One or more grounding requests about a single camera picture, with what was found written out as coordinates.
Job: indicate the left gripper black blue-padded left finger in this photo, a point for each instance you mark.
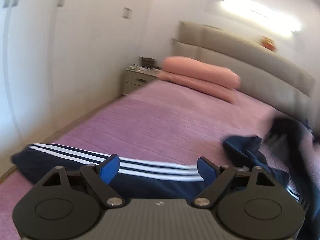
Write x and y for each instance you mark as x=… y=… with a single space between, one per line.
x=98 y=178

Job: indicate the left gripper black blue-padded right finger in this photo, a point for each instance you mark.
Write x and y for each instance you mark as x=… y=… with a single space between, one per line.
x=217 y=179

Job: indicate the navy blue zip jacket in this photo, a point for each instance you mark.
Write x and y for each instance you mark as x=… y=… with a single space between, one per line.
x=275 y=194

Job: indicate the purple quilted bedspread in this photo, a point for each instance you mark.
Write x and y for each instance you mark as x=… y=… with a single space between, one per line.
x=161 y=122

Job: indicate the lower pink folded blanket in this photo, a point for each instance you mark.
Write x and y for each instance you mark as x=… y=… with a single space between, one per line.
x=205 y=87

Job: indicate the pink folded blanket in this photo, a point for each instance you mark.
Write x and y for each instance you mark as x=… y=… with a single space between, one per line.
x=202 y=71
x=205 y=87

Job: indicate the beige bedside nightstand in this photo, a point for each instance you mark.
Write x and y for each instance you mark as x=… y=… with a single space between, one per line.
x=136 y=76

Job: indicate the beige padded headboard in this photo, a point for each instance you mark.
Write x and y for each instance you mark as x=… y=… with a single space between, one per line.
x=265 y=75

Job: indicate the upper pink folded blanket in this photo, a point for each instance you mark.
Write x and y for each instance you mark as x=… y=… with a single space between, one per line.
x=202 y=71

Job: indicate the brown patterned pouch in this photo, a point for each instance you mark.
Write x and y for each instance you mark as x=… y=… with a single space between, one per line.
x=147 y=62

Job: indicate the orange plush toy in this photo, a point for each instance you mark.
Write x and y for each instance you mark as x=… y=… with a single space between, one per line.
x=267 y=43

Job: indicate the white wardrobe with handles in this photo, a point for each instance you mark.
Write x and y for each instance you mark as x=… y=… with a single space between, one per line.
x=27 y=109

